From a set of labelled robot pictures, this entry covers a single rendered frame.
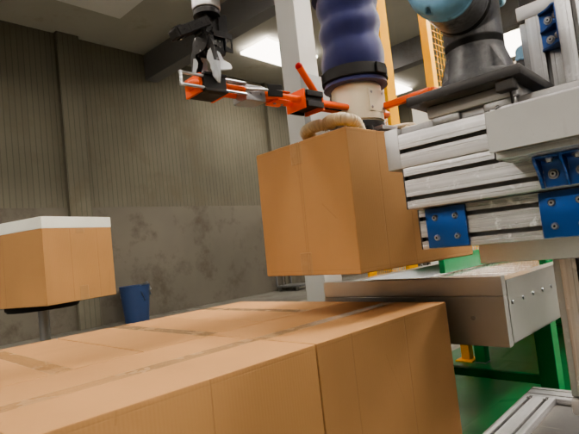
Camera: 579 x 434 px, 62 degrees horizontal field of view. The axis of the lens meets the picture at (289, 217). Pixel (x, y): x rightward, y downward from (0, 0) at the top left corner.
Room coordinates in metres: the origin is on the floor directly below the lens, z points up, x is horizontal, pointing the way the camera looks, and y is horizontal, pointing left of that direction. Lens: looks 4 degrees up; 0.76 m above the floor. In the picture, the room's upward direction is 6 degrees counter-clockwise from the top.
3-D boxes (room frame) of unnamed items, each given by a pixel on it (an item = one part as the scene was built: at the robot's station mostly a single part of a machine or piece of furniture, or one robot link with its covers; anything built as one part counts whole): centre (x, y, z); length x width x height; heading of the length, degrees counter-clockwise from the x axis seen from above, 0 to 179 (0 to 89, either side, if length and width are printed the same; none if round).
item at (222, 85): (1.25, 0.11, 1.20); 0.31 x 0.03 x 0.05; 131
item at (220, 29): (1.26, 0.16, 1.34); 0.09 x 0.08 x 0.12; 132
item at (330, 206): (1.64, -0.27, 0.87); 0.60 x 0.40 x 0.40; 132
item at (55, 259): (2.47, 1.29, 0.82); 0.60 x 0.40 x 0.40; 64
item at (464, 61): (0.99, -0.42, 1.09); 0.15 x 0.15 x 0.10
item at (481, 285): (1.70, -0.36, 0.58); 0.70 x 0.03 x 0.06; 45
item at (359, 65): (1.64, -0.28, 1.31); 0.23 x 0.23 x 0.04
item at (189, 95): (1.25, 0.18, 1.20); 0.08 x 0.07 x 0.05; 131
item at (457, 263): (2.97, -1.25, 0.60); 1.60 x 0.11 x 0.09; 135
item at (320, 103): (1.48, -0.09, 1.20); 0.10 x 0.08 x 0.06; 41
